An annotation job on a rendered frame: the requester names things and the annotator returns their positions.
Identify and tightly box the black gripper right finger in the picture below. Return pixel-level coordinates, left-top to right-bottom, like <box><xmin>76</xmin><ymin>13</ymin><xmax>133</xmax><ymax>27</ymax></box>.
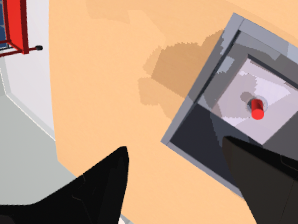
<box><xmin>222</xmin><ymin>135</ymin><xmax>298</xmax><ymax>224</ymax></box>

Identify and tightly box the white square plate with hole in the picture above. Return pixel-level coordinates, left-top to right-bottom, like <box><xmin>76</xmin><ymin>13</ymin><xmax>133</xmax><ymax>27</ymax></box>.
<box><xmin>210</xmin><ymin>53</ymin><xmax>298</xmax><ymax>144</ymax></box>

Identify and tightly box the red peg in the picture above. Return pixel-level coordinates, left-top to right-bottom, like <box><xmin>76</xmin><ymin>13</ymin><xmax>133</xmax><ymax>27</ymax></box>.
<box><xmin>251</xmin><ymin>99</ymin><xmax>265</xmax><ymax>120</ymax></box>

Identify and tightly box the dark grey open box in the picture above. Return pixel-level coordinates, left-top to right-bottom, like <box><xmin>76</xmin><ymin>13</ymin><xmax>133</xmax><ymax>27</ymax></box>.
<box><xmin>160</xmin><ymin>12</ymin><xmax>298</xmax><ymax>198</ymax></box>

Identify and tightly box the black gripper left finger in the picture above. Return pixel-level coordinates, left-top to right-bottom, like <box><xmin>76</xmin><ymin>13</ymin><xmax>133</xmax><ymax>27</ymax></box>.
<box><xmin>0</xmin><ymin>147</ymin><xmax>129</xmax><ymax>224</ymax></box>

